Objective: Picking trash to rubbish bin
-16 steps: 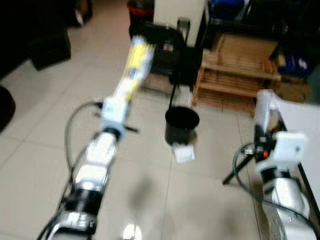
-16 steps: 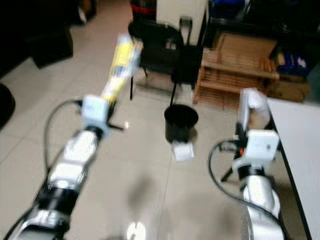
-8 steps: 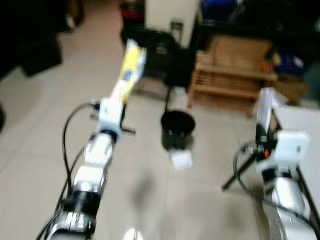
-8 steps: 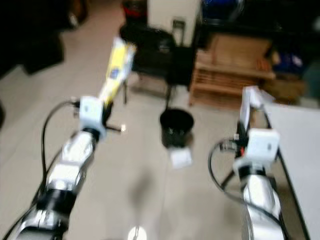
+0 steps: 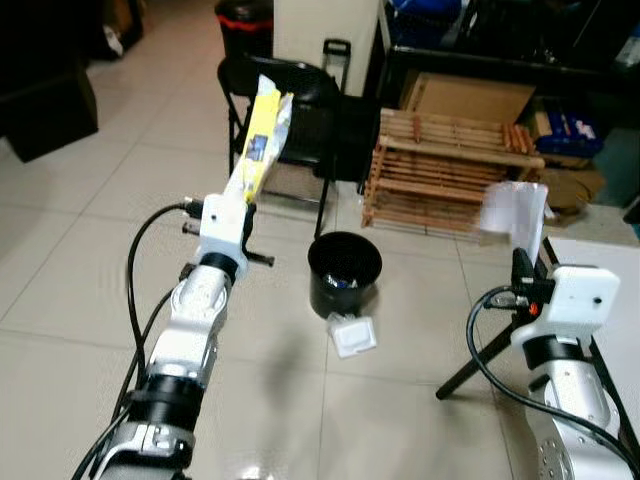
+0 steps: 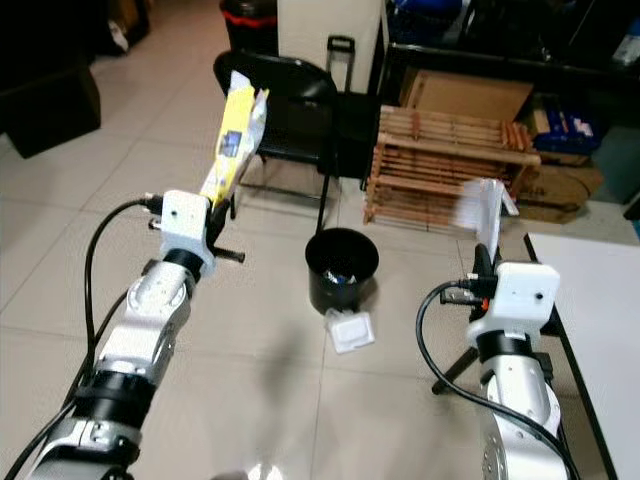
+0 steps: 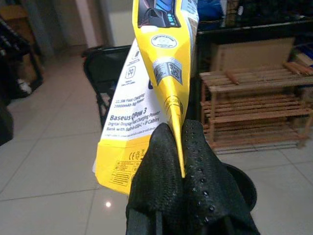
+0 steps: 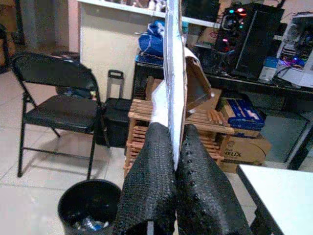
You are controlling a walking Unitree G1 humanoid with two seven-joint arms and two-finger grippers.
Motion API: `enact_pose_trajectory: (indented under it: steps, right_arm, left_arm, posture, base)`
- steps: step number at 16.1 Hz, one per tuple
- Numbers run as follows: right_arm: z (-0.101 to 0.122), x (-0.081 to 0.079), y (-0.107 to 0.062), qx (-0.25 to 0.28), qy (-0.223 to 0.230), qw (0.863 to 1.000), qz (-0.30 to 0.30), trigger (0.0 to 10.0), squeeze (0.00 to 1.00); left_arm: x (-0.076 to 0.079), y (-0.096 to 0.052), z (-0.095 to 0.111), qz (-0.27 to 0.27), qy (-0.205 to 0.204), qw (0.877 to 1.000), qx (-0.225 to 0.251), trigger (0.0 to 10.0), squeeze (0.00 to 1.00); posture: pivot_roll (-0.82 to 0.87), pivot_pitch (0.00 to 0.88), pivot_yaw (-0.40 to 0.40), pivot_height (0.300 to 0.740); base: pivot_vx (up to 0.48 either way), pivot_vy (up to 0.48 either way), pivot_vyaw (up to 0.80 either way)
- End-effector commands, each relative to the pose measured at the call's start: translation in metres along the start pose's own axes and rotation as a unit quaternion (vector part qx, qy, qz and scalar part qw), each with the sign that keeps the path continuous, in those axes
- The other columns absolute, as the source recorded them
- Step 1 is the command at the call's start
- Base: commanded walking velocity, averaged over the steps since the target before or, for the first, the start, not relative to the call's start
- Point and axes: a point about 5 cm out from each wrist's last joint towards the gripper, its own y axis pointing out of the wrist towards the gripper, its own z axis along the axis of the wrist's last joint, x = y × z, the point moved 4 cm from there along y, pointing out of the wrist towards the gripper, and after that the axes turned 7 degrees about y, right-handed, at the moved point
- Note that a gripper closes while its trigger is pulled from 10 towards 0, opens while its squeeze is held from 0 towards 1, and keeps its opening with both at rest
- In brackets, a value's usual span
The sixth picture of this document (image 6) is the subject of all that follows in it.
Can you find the yellow snack package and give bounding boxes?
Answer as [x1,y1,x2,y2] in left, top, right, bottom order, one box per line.
[198,70,271,206]

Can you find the small white box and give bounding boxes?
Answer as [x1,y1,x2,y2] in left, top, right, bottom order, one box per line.
[325,308,377,354]

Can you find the black round rubbish bin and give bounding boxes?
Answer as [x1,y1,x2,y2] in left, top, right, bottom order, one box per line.
[305,228,381,316]

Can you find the black bin with red rim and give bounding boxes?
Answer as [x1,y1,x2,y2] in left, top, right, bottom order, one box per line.
[222,0,279,56]

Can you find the small brown cardboard box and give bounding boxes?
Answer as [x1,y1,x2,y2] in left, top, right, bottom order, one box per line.
[520,165,604,223]

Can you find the wooden slatted rack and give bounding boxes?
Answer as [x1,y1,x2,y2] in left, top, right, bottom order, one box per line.
[363,105,543,229]

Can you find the blue packaged goods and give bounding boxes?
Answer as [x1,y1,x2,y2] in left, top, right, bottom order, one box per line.
[532,105,601,156]

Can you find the teal plastic container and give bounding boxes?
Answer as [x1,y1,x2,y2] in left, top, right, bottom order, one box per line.
[592,125,640,206]

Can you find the open brown cardboard box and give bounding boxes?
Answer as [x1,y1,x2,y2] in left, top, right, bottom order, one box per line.
[400,70,536,123]

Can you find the black luggage trolley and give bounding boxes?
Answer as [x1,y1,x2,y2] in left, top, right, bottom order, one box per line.
[325,35,381,181]

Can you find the black folding chair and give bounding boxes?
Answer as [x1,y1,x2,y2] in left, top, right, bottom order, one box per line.
[213,50,341,236]

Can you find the black desk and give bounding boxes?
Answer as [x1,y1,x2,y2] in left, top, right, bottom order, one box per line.
[378,38,640,109]

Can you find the black low cabinet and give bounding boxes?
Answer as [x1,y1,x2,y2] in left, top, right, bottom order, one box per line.
[0,60,101,159]

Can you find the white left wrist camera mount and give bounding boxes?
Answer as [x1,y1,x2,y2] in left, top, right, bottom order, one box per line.
[160,190,216,276]

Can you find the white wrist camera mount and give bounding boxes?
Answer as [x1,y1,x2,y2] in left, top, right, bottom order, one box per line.
[160,190,216,276]
[467,262,559,336]

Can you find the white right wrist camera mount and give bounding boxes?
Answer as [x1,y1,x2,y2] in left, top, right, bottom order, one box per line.
[467,262,559,336]

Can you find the white table with black frame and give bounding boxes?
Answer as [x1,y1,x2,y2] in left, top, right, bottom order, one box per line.
[430,232,640,480]

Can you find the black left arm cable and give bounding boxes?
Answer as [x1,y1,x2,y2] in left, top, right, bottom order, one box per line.
[85,197,166,401]

